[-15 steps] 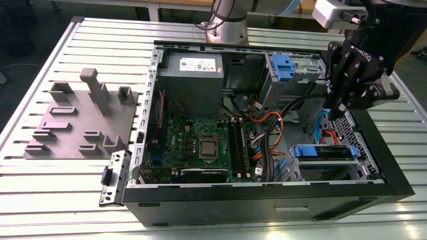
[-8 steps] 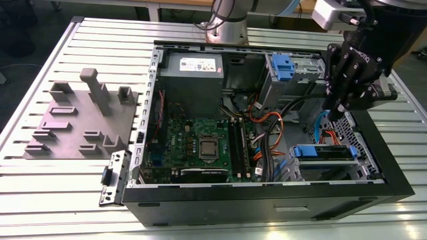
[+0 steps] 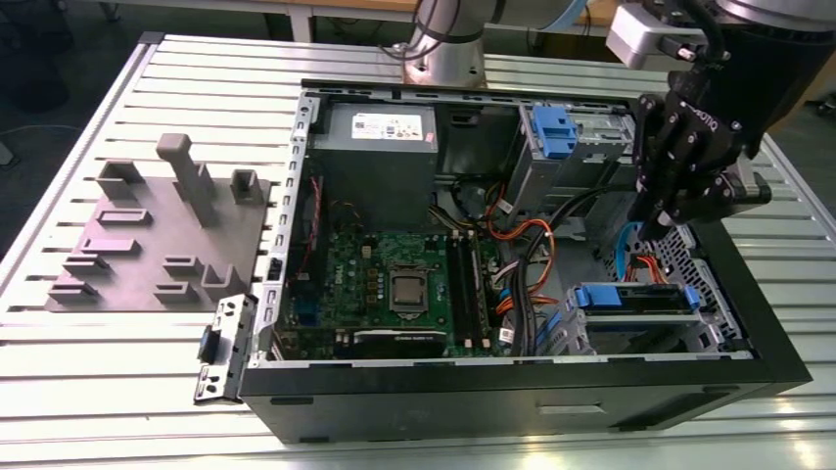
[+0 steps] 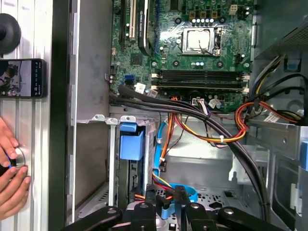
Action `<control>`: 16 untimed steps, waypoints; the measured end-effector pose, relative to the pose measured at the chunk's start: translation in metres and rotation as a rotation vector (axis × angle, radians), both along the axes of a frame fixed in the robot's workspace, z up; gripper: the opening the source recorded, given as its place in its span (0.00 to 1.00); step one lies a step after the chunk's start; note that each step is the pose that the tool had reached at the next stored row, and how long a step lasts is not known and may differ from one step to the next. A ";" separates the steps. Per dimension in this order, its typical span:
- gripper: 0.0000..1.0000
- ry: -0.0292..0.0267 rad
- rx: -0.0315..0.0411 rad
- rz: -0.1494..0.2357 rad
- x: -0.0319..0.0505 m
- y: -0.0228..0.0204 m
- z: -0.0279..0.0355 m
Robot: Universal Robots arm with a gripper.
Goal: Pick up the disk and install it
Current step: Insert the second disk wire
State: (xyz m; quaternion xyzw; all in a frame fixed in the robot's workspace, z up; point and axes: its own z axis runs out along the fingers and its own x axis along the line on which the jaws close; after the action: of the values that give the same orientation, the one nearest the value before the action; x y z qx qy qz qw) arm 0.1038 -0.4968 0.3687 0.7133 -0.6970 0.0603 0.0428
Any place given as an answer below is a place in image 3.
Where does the grey parts rack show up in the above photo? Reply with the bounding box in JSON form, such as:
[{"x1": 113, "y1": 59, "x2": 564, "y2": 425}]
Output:
[{"x1": 41, "y1": 132, "x2": 273, "y2": 314}]

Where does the metal drive cage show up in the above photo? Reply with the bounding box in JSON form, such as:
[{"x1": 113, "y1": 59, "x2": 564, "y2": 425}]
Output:
[{"x1": 508, "y1": 102, "x2": 655, "y2": 221}]

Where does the blue data wire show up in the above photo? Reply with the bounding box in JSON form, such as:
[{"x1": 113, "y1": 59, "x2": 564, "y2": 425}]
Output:
[{"x1": 612, "y1": 220, "x2": 649, "y2": 285}]

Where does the orange red power wire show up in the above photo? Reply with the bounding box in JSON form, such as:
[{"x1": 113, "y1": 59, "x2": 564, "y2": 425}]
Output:
[{"x1": 627, "y1": 253, "x2": 680, "y2": 286}]

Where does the grey power supply unit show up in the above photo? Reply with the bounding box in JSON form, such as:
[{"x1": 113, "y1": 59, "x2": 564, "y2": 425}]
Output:
[{"x1": 305, "y1": 102, "x2": 440, "y2": 234}]

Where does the RAM stick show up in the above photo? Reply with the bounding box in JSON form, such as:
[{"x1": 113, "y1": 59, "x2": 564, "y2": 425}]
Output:
[{"x1": 464, "y1": 230, "x2": 495, "y2": 352}]

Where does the silver CPU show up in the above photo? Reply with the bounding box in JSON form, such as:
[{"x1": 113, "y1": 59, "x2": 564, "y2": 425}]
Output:
[{"x1": 391, "y1": 276, "x2": 429, "y2": 305}]

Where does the CPU socket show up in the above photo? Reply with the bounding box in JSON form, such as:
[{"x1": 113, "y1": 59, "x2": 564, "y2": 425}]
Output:
[{"x1": 385, "y1": 261, "x2": 437, "y2": 322}]

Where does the multicoloured PSU wire bundle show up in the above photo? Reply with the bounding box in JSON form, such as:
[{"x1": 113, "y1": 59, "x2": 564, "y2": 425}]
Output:
[{"x1": 427, "y1": 178, "x2": 563, "y2": 324}]

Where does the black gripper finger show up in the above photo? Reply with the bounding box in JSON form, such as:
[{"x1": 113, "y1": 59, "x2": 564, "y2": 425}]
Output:
[
  {"x1": 660, "y1": 144, "x2": 735, "y2": 232},
  {"x1": 627, "y1": 92, "x2": 693, "y2": 241}
]

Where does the green motherboard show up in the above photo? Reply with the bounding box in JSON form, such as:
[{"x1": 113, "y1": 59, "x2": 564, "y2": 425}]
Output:
[{"x1": 277, "y1": 229, "x2": 508, "y2": 361}]

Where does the black camera cable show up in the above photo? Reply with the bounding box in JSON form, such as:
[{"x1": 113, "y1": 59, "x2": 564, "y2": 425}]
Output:
[{"x1": 677, "y1": 0, "x2": 732, "y2": 74}]

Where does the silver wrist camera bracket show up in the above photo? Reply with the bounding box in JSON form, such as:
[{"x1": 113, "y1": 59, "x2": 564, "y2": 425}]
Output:
[{"x1": 729, "y1": 159, "x2": 775, "y2": 207}]

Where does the black graphics card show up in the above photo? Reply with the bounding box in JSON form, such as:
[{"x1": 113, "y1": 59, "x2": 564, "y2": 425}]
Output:
[{"x1": 332, "y1": 326, "x2": 452, "y2": 362}]

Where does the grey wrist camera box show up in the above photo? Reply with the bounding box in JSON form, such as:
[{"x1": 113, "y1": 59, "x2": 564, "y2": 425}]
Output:
[{"x1": 604, "y1": 3, "x2": 713, "y2": 71}]

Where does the thick black cable pair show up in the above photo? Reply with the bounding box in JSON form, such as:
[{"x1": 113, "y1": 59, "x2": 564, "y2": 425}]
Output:
[{"x1": 508, "y1": 188, "x2": 639, "y2": 356}]

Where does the black PC case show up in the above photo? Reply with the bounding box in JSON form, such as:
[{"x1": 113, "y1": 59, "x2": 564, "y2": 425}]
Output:
[{"x1": 237, "y1": 77, "x2": 815, "y2": 445}]

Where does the metal disk bay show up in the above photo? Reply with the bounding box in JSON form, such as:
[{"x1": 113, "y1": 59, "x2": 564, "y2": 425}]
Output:
[{"x1": 564, "y1": 281, "x2": 749, "y2": 356}]

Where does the blue drive cage latch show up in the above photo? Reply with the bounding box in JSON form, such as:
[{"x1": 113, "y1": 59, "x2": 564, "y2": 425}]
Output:
[{"x1": 532, "y1": 105, "x2": 580, "y2": 161}]

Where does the wooden desk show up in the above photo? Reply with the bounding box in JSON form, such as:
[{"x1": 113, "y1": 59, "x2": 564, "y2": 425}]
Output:
[{"x1": 260, "y1": 0, "x2": 612, "y2": 65}]

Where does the hard disk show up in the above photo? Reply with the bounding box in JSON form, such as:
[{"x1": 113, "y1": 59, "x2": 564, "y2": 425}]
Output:
[{"x1": 564, "y1": 282, "x2": 701, "y2": 354}]

